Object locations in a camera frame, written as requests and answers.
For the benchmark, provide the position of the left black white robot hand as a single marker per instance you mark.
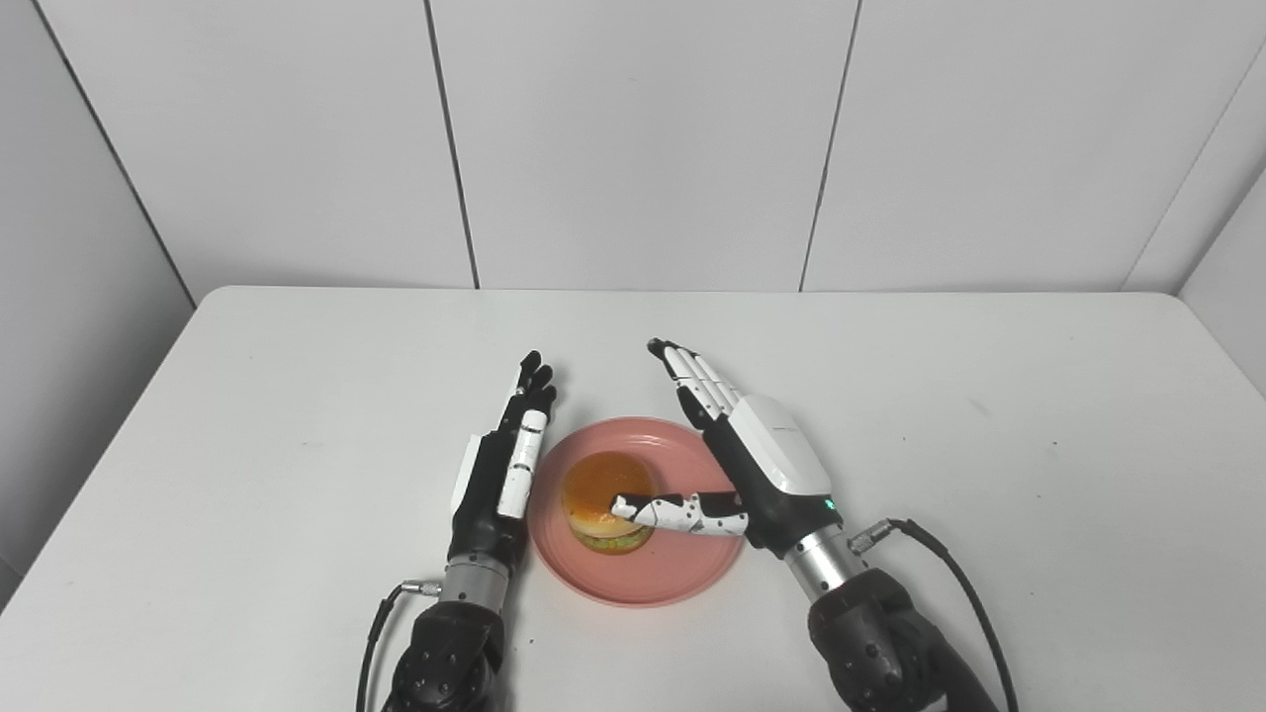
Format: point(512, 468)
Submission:
point(504, 475)

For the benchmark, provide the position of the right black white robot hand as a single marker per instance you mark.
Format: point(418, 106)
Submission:
point(762, 465)

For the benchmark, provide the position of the toy hamburger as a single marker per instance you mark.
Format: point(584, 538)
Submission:
point(598, 494)

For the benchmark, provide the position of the pink round plate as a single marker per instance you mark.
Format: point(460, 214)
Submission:
point(643, 564)

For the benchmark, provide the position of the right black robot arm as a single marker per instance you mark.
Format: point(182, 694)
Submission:
point(880, 633)

